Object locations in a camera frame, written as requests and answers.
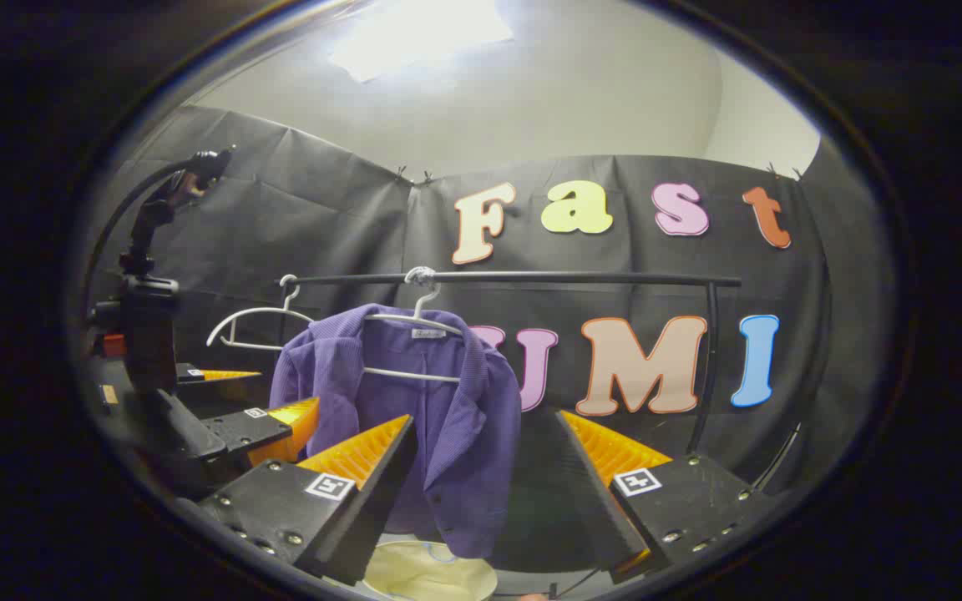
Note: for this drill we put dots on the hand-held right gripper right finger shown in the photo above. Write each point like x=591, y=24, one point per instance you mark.
x=594, y=492

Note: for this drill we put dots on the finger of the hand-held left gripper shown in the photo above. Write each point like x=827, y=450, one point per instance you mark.
x=222, y=375
x=251, y=427

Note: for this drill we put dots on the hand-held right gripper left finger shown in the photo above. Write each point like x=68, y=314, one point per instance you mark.
x=381, y=492

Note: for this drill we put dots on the purple ribbed jacket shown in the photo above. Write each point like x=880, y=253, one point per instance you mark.
x=464, y=434

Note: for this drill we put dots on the small white clothes hanger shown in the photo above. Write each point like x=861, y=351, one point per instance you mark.
x=255, y=310

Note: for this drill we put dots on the large white clothes hanger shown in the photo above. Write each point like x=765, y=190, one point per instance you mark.
x=411, y=375

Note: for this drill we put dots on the black metal clothes rack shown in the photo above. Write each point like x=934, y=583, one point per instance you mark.
x=573, y=277

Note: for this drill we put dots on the bright ceiling light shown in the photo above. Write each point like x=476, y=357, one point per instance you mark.
x=422, y=33

